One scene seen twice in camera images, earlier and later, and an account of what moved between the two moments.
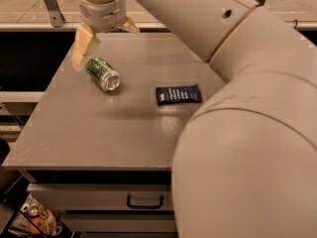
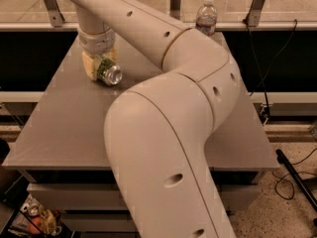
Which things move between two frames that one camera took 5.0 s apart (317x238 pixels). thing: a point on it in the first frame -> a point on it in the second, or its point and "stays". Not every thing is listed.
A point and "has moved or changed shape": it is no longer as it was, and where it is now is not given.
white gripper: (103, 14) -> (97, 44)
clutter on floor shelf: (34, 219) stays
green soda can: (102, 73) has moved or changed shape
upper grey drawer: (105, 195) stays
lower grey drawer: (119, 222) stays
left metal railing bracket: (52, 4) stays
